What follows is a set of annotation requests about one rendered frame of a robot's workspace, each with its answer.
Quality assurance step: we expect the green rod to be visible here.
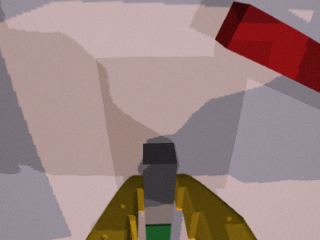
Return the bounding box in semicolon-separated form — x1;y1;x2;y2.
145;224;171;240

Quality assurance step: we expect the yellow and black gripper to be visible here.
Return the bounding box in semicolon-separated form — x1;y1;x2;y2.
86;174;257;240

